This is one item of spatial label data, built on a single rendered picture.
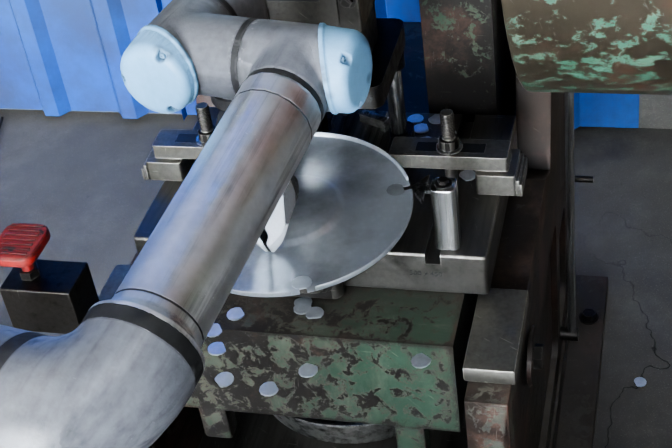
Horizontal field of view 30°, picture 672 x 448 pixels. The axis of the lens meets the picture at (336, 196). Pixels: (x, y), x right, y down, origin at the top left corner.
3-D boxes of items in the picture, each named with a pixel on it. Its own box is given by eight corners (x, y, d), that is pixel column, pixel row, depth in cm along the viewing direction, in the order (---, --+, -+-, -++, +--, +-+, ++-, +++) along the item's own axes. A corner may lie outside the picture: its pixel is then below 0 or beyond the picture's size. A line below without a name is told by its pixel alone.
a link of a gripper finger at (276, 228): (307, 225, 143) (296, 160, 138) (294, 259, 139) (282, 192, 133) (281, 224, 144) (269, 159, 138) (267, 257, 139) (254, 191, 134)
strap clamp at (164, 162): (262, 185, 164) (250, 120, 158) (143, 180, 168) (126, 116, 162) (275, 158, 169) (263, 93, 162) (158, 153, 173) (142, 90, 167)
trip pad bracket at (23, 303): (105, 400, 162) (68, 287, 150) (37, 394, 165) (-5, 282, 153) (122, 367, 167) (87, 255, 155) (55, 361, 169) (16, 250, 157)
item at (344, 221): (170, 320, 134) (169, 314, 134) (162, 161, 157) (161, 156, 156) (436, 269, 135) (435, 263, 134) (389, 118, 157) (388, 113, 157)
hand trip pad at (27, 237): (45, 307, 153) (28, 259, 148) (0, 303, 154) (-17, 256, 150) (67, 269, 158) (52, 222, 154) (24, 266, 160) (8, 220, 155)
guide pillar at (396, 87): (405, 135, 164) (396, 42, 155) (389, 134, 164) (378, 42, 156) (408, 125, 166) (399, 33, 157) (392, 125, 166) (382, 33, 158)
